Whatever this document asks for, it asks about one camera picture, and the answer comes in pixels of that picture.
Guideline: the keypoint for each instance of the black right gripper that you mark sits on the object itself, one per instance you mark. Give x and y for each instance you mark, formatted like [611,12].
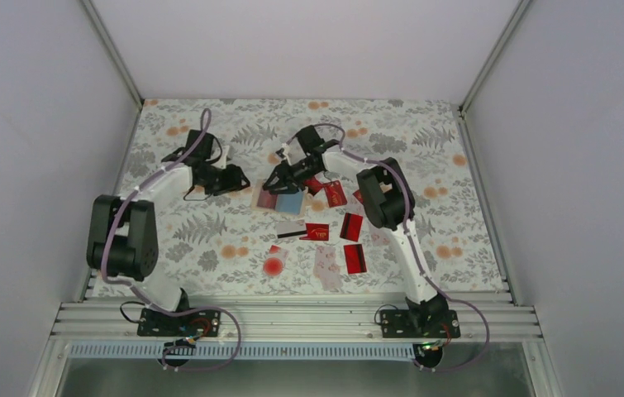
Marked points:
[286,179]

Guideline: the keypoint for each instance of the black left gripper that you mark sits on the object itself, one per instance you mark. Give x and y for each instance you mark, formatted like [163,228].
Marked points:
[232,182]

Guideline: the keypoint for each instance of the beige leather card holder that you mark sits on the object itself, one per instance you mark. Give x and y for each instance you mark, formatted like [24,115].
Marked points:
[279,201]

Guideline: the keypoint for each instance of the red VIP card small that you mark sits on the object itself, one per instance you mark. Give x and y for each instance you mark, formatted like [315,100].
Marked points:
[357,196]

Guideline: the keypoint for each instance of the red magnetic stripe card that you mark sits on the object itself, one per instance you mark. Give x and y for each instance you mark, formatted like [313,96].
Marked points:
[351,227]

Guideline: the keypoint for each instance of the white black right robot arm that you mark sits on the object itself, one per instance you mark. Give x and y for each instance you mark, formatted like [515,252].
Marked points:
[388,205]

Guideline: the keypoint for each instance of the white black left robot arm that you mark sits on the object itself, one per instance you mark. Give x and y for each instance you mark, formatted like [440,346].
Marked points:
[123,243]

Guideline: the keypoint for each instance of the white card black stripe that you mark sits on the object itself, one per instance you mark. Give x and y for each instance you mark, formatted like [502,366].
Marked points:
[290,229]

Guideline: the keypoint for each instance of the red VIP card upper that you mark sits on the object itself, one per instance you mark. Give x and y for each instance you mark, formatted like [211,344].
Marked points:
[335,194]

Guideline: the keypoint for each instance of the red VIP card centre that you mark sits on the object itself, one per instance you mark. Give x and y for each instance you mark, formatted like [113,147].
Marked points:
[316,232]

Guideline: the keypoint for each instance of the white card red circle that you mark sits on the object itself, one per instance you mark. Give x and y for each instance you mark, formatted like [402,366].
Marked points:
[274,262]

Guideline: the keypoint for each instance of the white floral card lower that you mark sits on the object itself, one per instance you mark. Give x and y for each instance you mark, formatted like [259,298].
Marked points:
[326,269]

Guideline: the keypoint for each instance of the white floral card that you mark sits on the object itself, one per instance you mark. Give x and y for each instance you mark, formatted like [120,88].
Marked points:
[378,238]
[326,269]

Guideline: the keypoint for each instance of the red stripe card lower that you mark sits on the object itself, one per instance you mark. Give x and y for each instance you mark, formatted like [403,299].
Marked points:
[354,259]

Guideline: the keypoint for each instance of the white floral card right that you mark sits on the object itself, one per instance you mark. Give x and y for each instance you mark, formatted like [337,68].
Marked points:
[378,238]

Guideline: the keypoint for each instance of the floral patterned table mat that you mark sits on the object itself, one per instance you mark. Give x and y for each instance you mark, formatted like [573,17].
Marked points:
[233,244]

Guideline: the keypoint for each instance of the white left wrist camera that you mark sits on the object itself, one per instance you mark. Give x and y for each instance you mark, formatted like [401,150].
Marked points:
[222,163]

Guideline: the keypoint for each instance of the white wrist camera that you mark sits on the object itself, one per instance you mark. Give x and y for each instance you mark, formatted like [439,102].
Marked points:
[283,154]
[222,163]

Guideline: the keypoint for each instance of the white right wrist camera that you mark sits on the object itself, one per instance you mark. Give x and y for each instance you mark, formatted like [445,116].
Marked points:
[283,154]

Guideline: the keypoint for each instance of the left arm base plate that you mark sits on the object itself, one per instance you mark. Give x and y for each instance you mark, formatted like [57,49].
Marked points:
[203,323]

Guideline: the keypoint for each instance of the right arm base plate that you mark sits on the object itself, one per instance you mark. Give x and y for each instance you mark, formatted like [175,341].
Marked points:
[402,324]

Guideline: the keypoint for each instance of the grey slotted cable duct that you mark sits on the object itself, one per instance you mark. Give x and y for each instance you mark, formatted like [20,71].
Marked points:
[356,351]

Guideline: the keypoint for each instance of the aluminium rail frame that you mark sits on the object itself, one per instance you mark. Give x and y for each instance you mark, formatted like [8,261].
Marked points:
[342,319]

